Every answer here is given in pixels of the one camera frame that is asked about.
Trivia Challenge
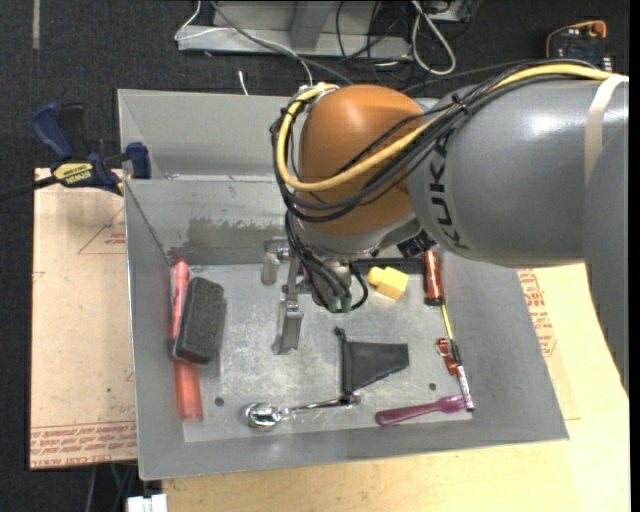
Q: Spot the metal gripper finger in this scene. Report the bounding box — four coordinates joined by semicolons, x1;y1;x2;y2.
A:
260;243;292;287
270;297;305;356

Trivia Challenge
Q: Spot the grey metal bin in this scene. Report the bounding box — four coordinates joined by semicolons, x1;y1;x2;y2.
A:
117;88;570;482

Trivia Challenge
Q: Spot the black sponge block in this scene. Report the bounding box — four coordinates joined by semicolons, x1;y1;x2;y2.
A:
173;276;228;366

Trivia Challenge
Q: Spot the black wedge-shaped tool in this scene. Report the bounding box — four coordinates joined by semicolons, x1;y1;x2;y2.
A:
333;326;412;397

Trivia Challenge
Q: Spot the pink-red marker pen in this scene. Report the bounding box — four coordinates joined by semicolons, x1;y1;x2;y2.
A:
170;259;191;347

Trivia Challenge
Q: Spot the yellow toy block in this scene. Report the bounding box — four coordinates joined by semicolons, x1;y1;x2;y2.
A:
366;265;409;302

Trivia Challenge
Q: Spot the orange-red cylinder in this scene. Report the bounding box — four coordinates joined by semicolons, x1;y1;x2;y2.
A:
173;359;205;422

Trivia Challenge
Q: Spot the purple plastic fork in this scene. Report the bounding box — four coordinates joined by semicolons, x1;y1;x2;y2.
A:
374;394;467;428

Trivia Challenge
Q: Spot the small red metal clip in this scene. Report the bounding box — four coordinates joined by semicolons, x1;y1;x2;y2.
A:
436;337;464;377

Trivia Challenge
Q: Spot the brown cardboard board red print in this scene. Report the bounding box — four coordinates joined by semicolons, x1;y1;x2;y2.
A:
29;167;583;472

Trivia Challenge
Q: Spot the copper wire coil spool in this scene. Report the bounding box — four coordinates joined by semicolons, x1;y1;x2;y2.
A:
421;249;447;308

